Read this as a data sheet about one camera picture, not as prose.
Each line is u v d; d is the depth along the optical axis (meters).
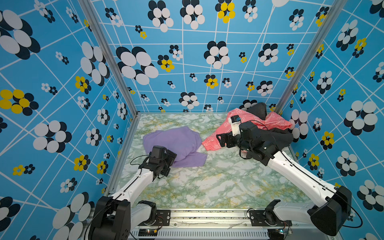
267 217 0.65
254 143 0.55
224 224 0.72
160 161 0.69
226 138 0.66
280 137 1.01
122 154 1.01
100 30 0.76
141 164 0.63
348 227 0.42
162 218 0.73
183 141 1.03
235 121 0.65
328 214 0.38
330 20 0.72
